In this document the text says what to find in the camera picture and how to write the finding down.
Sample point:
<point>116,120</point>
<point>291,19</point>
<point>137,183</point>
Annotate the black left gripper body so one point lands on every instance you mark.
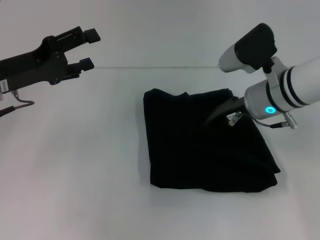
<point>37,65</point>

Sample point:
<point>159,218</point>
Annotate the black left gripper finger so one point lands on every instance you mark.
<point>93,36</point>
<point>83,65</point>

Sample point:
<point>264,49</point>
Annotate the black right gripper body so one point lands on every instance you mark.
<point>225,110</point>

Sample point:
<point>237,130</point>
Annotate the black shirt with FREE print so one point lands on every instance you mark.
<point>200,150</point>

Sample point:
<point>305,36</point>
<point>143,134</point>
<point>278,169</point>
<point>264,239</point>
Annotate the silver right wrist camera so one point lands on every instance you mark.
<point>250,50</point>

